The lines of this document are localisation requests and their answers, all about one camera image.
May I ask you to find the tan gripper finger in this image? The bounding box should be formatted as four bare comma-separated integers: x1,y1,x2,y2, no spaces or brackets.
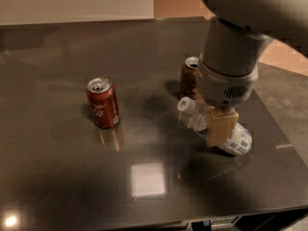
206,107,239,147

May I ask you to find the clear blue-label plastic bottle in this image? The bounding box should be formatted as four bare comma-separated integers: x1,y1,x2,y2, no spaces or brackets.
177,96,252,156

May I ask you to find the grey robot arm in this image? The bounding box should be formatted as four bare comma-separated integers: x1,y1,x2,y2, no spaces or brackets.
196,0,308,147

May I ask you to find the brown drink can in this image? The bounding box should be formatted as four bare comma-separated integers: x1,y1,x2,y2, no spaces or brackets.
179,57,198,99

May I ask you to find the red Coca-Cola can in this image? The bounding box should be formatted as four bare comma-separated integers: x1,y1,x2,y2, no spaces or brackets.
87,77,119,129

